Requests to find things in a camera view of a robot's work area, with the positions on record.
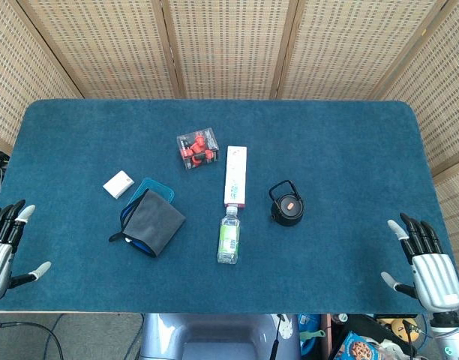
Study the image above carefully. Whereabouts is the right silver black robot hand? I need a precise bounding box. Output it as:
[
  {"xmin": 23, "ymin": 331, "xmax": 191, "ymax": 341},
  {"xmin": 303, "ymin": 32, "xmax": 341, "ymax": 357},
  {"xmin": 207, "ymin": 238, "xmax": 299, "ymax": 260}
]
[{"xmin": 380, "ymin": 212, "xmax": 459, "ymax": 314}]

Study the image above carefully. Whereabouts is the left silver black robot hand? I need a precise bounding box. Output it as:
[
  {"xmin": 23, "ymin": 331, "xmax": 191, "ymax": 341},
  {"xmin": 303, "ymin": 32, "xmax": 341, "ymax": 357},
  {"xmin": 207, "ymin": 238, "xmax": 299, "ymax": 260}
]
[{"xmin": 0, "ymin": 199, "xmax": 53, "ymax": 305}]

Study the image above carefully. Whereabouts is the small black kettle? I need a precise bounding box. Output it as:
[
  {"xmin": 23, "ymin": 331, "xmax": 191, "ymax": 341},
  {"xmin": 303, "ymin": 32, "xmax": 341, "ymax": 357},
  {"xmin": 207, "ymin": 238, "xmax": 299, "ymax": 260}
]
[{"xmin": 268, "ymin": 179, "xmax": 305, "ymax": 227}]

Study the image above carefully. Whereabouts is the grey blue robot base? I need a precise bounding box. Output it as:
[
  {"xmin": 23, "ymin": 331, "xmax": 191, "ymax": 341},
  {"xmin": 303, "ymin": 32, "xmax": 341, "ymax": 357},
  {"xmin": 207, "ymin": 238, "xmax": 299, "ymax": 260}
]
[{"xmin": 139, "ymin": 313, "xmax": 302, "ymax": 360}]

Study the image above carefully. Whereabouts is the yellow toy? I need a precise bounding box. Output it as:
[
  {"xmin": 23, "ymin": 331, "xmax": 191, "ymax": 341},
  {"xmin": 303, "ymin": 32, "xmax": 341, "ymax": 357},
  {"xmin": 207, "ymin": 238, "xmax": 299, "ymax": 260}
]
[{"xmin": 377, "ymin": 316, "xmax": 420, "ymax": 343}]

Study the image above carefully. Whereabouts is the blue cookie box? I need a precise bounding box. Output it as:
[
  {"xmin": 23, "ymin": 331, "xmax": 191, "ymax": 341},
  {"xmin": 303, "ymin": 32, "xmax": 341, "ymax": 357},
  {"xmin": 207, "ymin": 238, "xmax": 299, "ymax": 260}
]
[{"xmin": 337, "ymin": 331, "xmax": 389, "ymax": 360}]

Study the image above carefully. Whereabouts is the teal plastic tool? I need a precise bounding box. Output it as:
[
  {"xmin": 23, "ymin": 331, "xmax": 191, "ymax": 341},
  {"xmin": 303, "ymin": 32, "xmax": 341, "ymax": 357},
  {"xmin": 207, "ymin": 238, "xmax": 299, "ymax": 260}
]
[{"xmin": 298, "ymin": 328, "xmax": 326, "ymax": 343}]

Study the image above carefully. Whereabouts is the small white box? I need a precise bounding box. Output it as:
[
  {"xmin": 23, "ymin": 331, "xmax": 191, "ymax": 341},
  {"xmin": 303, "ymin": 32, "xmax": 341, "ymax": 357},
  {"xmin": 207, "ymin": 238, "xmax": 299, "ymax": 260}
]
[{"xmin": 103, "ymin": 170, "xmax": 136, "ymax": 200}]

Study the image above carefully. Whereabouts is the grey cloth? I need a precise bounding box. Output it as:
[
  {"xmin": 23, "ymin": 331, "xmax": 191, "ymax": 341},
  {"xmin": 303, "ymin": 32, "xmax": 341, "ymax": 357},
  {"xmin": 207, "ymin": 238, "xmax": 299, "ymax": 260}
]
[{"xmin": 122, "ymin": 189, "xmax": 187, "ymax": 258}]

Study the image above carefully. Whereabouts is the blue table mat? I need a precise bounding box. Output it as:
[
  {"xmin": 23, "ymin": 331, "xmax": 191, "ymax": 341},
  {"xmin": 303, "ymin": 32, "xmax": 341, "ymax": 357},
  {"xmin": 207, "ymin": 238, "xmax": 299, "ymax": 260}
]
[{"xmin": 0, "ymin": 98, "xmax": 459, "ymax": 314}]

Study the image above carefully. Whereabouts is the teal plastic container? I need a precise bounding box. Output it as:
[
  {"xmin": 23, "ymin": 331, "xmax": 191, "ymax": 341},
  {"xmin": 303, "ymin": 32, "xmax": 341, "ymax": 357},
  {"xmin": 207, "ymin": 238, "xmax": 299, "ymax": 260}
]
[{"xmin": 127, "ymin": 177, "xmax": 176, "ymax": 211}]

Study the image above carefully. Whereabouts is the clear water bottle green label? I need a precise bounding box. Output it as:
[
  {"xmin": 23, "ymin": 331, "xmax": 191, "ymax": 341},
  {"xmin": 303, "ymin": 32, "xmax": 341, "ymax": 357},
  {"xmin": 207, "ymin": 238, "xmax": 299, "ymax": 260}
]
[{"xmin": 215, "ymin": 204, "xmax": 242, "ymax": 265}]

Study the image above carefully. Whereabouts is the long white carton box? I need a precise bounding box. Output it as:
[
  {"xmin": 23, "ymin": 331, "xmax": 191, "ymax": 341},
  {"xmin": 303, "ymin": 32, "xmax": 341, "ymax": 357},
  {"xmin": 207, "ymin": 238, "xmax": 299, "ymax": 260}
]
[{"xmin": 223, "ymin": 145, "xmax": 248, "ymax": 209}]

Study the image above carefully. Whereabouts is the clear box with red parts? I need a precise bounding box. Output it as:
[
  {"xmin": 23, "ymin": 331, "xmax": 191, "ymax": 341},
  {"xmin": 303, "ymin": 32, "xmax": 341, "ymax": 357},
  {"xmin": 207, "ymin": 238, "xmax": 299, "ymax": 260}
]
[{"xmin": 176, "ymin": 127, "xmax": 220, "ymax": 172}]

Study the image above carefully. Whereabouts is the woven bamboo folding screen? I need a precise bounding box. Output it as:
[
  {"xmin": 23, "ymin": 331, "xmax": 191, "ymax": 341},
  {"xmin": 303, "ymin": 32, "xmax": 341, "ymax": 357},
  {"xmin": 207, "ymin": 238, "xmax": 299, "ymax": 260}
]
[{"xmin": 0, "ymin": 0, "xmax": 459, "ymax": 271}]

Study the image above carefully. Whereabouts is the black floor cable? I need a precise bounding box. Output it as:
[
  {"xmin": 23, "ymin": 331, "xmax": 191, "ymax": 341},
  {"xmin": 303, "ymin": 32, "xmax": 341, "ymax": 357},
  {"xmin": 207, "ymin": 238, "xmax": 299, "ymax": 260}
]
[{"xmin": 0, "ymin": 313, "xmax": 145, "ymax": 360}]

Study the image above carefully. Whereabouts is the blue black strap pouch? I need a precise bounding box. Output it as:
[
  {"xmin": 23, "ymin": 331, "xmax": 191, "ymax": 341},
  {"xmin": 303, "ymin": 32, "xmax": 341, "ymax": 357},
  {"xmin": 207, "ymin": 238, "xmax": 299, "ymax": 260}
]
[{"xmin": 108, "ymin": 193, "xmax": 158, "ymax": 259}]

